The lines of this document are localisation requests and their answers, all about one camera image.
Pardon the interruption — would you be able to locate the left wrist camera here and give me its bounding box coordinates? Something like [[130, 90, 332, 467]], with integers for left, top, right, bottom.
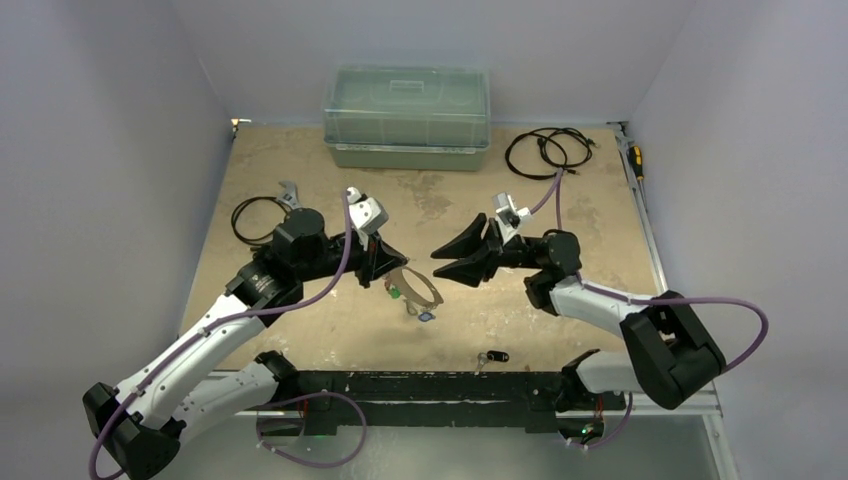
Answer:
[[346, 187, 389, 235]]

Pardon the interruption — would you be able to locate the black coiled cable right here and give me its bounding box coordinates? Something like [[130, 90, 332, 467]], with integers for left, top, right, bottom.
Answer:
[[504, 127, 595, 181]]

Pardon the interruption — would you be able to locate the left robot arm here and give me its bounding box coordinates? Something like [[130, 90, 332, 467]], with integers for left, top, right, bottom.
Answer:
[[82, 199, 407, 479]]

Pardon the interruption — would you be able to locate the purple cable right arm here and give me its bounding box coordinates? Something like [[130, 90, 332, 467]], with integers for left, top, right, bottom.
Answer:
[[529, 168, 771, 374]]

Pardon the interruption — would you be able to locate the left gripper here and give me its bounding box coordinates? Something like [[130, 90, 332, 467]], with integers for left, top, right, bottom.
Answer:
[[297, 227, 407, 287]]

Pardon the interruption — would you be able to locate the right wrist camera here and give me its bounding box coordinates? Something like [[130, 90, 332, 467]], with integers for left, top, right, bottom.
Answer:
[[493, 192, 533, 245]]

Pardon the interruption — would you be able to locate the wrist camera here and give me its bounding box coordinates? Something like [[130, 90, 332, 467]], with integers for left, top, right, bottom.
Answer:
[[493, 192, 533, 245], [346, 187, 389, 235]]

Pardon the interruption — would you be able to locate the aluminium frame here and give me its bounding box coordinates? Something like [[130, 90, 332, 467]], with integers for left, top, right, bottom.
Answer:
[[119, 369, 741, 480]]

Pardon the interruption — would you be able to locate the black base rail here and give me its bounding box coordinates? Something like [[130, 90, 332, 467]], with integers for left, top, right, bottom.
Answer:
[[233, 369, 628, 436]]

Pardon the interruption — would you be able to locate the red handled adjustable wrench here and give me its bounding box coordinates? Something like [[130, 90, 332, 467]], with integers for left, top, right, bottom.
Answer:
[[275, 180, 303, 211]]

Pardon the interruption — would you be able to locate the clear lidded green box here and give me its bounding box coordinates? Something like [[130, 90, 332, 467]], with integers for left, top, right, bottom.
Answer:
[[323, 65, 491, 171]]

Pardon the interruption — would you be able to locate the black coiled cable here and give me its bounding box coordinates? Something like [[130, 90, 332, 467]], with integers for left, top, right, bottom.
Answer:
[[504, 127, 595, 181], [230, 195, 295, 248]]

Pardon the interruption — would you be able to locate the loose black tagged key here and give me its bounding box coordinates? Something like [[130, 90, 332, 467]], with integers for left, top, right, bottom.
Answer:
[[474, 350, 510, 375]]

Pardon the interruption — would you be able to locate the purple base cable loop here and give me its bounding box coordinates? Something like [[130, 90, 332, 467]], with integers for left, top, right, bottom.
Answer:
[[255, 389, 368, 469]]

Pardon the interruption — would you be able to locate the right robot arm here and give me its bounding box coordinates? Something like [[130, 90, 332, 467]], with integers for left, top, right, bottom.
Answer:
[[430, 213, 728, 410]]

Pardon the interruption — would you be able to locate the yellow black screwdriver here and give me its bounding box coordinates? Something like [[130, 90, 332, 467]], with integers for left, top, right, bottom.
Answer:
[[627, 145, 644, 182]]

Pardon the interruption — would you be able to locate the black coiled cable left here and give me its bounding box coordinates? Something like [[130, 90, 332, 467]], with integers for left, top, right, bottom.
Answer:
[[230, 195, 295, 248]]

